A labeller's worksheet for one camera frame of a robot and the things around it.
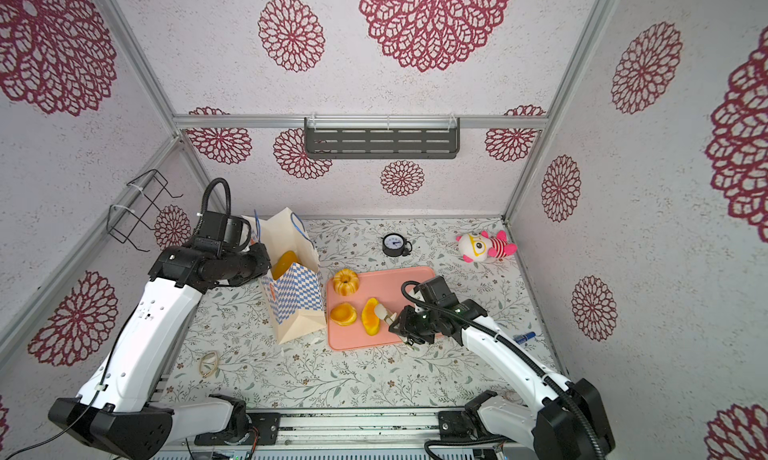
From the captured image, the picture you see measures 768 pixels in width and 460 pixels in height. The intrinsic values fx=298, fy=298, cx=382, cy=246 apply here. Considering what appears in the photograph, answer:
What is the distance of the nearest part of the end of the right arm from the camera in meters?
0.57

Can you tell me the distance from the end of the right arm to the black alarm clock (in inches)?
13.0

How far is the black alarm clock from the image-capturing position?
1.11m
